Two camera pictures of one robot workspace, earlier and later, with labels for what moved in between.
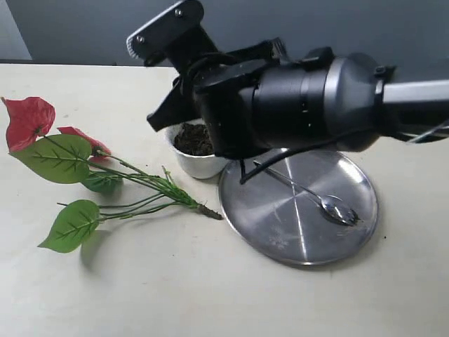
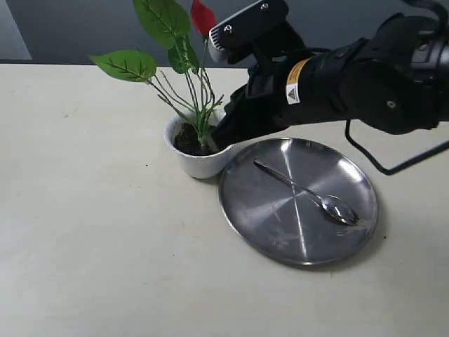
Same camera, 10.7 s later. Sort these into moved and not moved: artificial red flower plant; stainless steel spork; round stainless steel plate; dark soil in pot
Moved: artificial red flower plant
Not moved: stainless steel spork; round stainless steel plate; dark soil in pot
